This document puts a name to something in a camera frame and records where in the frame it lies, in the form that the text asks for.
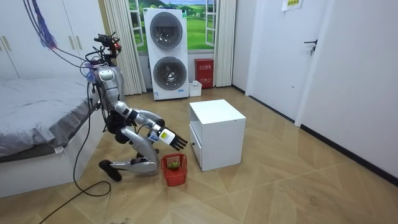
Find red plastic basket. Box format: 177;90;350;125
160;152;188;187

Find small white bin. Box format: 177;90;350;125
188;80;203;98

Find robot legs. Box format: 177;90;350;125
98;126;160;182

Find cream pleated curtain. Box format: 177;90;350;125
102;0;147;96
213;0;237;88

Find paper wall sign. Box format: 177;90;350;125
281;0;303;12

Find cable bundle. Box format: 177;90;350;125
22;0;97;84

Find robot body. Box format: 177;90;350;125
81;32;131;144

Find black door handle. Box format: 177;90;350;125
303;39;318;57

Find red fire extinguisher box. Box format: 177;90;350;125
194;58;215;89

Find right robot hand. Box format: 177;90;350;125
156;126;188;152

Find white bedside cabinet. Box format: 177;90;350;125
188;99;247;172

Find white washing machine tower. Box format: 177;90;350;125
143;7;190;101

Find white door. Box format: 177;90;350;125
244;0;330;128

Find black floor cable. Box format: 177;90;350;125
39;82;112;224

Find landscape window wall poster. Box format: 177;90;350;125
127;0;218;53

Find grey bed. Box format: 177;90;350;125
0;77;105;198

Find white wardrobe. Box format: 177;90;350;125
0;0;106;80

